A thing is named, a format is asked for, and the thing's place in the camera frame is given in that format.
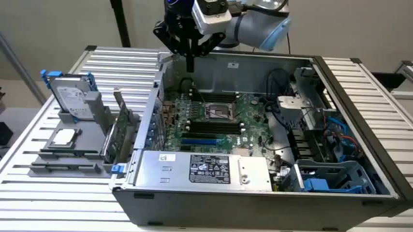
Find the metal disk bay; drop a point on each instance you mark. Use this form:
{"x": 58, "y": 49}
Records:
{"x": 304, "y": 82}

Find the black RAM slot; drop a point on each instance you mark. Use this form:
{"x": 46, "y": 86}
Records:
{"x": 215, "y": 128}
{"x": 215, "y": 132}
{"x": 219, "y": 100}
{"x": 219, "y": 93}
{"x": 215, "y": 125}
{"x": 219, "y": 97}
{"x": 215, "y": 122}

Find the hard drive in blue caddy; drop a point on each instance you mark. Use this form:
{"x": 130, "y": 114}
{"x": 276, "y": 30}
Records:
{"x": 51, "y": 73}

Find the silver chipset heatsink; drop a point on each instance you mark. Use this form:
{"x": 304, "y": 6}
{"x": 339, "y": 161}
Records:
{"x": 243, "y": 151}

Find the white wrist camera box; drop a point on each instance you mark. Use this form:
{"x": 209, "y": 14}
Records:
{"x": 212, "y": 20}

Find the blue case latch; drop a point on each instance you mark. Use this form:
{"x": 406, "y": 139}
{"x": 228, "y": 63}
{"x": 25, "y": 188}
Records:
{"x": 118, "y": 169}

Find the grey parts rack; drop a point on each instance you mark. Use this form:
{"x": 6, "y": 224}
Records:
{"x": 90, "y": 137}

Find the blue disk caddy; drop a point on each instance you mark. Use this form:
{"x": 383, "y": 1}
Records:
{"x": 316, "y": 184}

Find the green graphics card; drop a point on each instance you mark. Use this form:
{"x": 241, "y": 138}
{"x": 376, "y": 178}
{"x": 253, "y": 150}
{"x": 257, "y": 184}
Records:
{"x": 122, "y": 135}

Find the long black expansion slot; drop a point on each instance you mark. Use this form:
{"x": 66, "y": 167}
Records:
{"x": 204, "y": 136}

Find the green RAM stick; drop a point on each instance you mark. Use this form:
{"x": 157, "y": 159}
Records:
{"x": 69, "y": 151}
{"x": 65, "y": 166}

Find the black box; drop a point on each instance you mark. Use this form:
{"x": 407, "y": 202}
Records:
{"x": 5, "y": 134}

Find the silver hard disk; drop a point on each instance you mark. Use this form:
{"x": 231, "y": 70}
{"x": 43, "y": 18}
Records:
{"x": 73, "y": 99}

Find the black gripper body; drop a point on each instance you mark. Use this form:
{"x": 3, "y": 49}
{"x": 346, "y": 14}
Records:
{"x": 180, "y": 17}

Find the blue expansion slot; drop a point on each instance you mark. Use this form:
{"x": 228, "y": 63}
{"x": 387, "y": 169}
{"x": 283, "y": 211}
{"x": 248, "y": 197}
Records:
{"x": 198, "y": 141}

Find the grey metal bar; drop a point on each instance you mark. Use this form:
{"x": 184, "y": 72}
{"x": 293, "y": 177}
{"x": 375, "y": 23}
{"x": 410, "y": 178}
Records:
{"x": 19, "y": 65}

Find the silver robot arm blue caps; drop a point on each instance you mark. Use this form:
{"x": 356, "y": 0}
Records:
{"x": 255, "y": 26}

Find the CPU socket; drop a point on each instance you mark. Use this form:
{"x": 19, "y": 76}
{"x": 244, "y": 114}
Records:
{"x": 217, "y": 111}

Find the coin cell battery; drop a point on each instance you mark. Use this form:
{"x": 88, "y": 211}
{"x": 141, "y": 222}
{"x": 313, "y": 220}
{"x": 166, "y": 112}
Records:
{"x": 255, "y": 101}

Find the black table corner cap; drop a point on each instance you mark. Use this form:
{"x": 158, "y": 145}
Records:
{"x": 90, "y": 47}
{"x": 356, "y": 60}

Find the silver power supply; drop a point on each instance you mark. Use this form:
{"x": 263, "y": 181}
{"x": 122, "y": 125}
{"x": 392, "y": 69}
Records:
{"x": 174, "y": 174}

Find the white sticker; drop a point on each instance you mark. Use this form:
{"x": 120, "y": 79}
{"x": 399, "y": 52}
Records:
{"x": 233, "y": 65}

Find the black open PC case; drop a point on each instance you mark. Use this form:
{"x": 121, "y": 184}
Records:
{"x": 227, "y": 207}

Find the short black expansion slot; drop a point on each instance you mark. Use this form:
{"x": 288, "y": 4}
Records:
{"x": 185, "y": 148}

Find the green motherboard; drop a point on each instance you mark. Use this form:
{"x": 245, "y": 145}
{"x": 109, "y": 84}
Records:
{"x": 255, "y": 120}

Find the black fan shroud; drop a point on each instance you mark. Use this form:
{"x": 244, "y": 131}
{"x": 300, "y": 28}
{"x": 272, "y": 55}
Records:
{"x": 301, "y": 145}

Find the silver CPU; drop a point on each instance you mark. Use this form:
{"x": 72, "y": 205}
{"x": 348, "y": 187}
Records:
{"x": 66, "y": 137}

